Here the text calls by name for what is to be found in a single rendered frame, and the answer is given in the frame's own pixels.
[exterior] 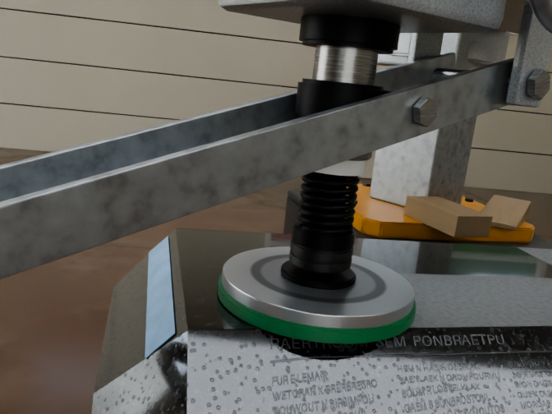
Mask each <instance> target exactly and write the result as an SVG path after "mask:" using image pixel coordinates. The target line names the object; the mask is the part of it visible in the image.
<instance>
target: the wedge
mask: <svg viewBox="0 0 552 414"><path fill-rule="evenodd" d="M530 208H531V202H530V201H528V200H519V199H515V198H511V197H506V196H501V195H493V197H492V198H491V199H490V201H489V202H488V203H487V204H486V206H485V207H484V208H483V210H482V211H481V212H482V213H484V214H488V215H490V216H492V217H493V218H492V222H491V226H494V227H498V228H505V229H509V230H514V231H515V230H516V229H517V228H518V227H519V226H520V225H521V224H522V223H524V222H525V221H526V220H527V219H528V215H529V211H530Z"/></svg>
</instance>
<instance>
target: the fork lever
mask: <svg viewBox="0 0 552 414"><path fill-rule="evenodd" d="M513 61H514V58H510V59H508V60H504V61H502V62H496V63H493V64H490V65H487V66H483V67H478V68H475V69H472V70H463V69H455V53H444V54H440V55H437V56H433V57H428V58H424V59H421V60H417V61H414V62H408V63H404V64H401V65H397V66H394V67H388V68H385V69H381V70H378V71H376V73H375V84H374V86H381V87H384V90H390V91H393V92H390V93H387V94H382V95H379V96H375V97H373V98H369V99H364V100H361V101H358V102H355V103H350V104H347V105H343V106H340V107H337V108H332V109H329V110H326V111H323V112H320V113H314V114H311V115H308V116H305V117H300V118H299V117H298V114H296V113H295V107H296V100H297V91H293V92H290V93H286V94H281V95H277V96H274V97H270V98H267V99H261V100H257V101H254V102H250V103H244V104H241V105H237V106H234V107H230V108H225V109H221V110H218V111H214V112H211V113H205V114H201V115H198V116H194V117H189V118H185V119H182V120H178V121H175V122H169V123H165V124H162V125H158V126H153V127H150V128H146V129H143V130H139V131H133V132H130V133H126V134H123V135H119V136H114V137H110V138H107V139H103V140H97V141H94V142H90V143H87V144H83V145H78V146H74V147H71V148H67V149H61V150H58V151H54V152H51V153H47V154H41V155H38V156H34V157H31V158H27V159H22V160H18V161H15V162H11V163H5V164H2V165H0V279H2V278H5V277H8V276H11V275H13V274H18V273H20V272H23V271H26V270H28V269H33V268H34V267H37V266H40V265H44V264H47V263H49V262H52V261H55V260H59V259H61V258H63V257H66V256H69V255H73V254H75V253H78V252H81V251H85V250H88V249H90V248H92V247H95V246H99V245H102V244H104V243H107V242H111V241H114V240H117V239H119V238H122V237H125V236H128V235H131V234H133V233H136V232H140V231H143V230H146V229H148V228H152V227H154V226H157V225H160V224H162V223H166V222H169V221H172V220H174V219H179V218H180V217H183V216H186V215H188V214H193V213H195V212H198V211H201V210H203V209H208V208H209V207H212V206H215V205H219V204H222V203H224V202H227V201H230V200H234V199H236V198H238V197H241V196H245V195H248V194H250V193H253V192H256V191H260V190H263V189H265V188H267V187H270V186H274V185H277V184H279V183H282V182H286V181H289V180H292V179H294V178H296V177H300V176H303V175H306V174H308V173H312V172H315V171H318V170H320V169H323V168H327V167H329V166H332V165H335V164H337V163H341V162H344V161H347V160H349V159H354V158H355V157H358V156H361V155H363V154H368V153H370V152H373V151H376V150H380V149H383V148H384V147H387V146H390V145H394V144H397V143H399V142H402V141H405V140H409V139H411V138H413V137H416V136H420V135H423V134H425V133H428V132H431V131H435V130H438V129H440V128H442V127H446V126H449V125H452V124H454V123H457V122H461V121H464V120H467V119H469V118H471V117H475V116H478V115H481V114H483V113H487V112H490V111H493V110H495V109H498V108H502V107H504V106H507V105H509V104H507V103H506V99H507V94H508V87H509V82H510V78H511V74H512V69H513ZM549 90H550V73H548V72H547V71H545V70H543V69H538V68H537V69H535V71H534V72H533V73H532V74H531V76H530V77H529V78H528V79H527V95H529V96H531V97H532V98H533V99H538V100H542V99H543V97H544V96H545V95H546V93H547V92H548V91H549Z"/></svg>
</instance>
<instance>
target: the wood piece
mask: <svg viewBox="0 0 552 414"><path fill-rule="evenodd" d="M404 214H405V215H406V216H408V217H410V218H412V219H415V220H417V221H419V222H421V223H424V224H426V225H428V226H430V227H433V228H435V229H437V230H439V231H441V232H444V233H446V234H448V235H450V236H452V237H488V236H489V235H490V226H491V222H492V218H493V217H492V216H490V215H488V214H484V213H482V212H479V211H477V210H474V209H471V208H468V207H466V206H463V205H460V204H457V203H454V202H452V201H450V200H446V199H444V198H441V197H438V196H411V195H408V196H407V200H406V205H405V210H404Z"/></svg>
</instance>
